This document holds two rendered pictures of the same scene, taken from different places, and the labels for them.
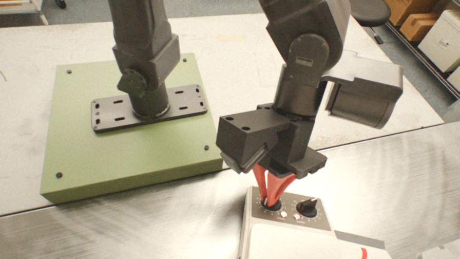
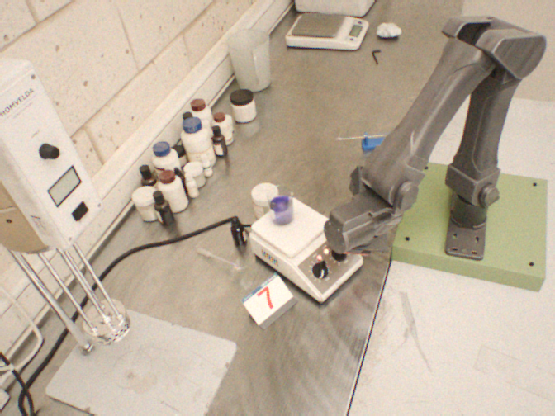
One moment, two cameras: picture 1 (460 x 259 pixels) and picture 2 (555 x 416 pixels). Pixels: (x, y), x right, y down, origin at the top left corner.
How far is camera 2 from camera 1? 0.86 m
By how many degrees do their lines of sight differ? 75
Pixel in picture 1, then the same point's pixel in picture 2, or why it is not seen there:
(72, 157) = (438, 174)
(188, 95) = (469, 243)
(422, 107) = not seen: outside the picture
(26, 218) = not seen: hidden behind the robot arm
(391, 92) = (334, 212)
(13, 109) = (514, 165)
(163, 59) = (455, 174)
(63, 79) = (524, 181)
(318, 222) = (306, 266)
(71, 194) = not seen: hidden behind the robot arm
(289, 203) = (331, 266)
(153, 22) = (462, 150)
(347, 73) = (359, 198)
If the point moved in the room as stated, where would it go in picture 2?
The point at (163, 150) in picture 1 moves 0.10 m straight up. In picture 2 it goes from (419, 215) to (424, 179)
